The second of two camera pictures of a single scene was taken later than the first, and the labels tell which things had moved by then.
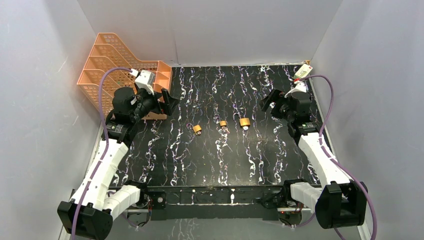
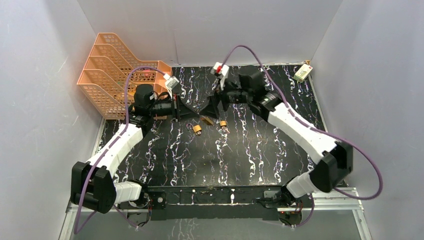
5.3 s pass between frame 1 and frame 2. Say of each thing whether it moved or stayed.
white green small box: stayed
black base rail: stayed
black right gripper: moved
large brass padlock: moved
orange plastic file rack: stayed
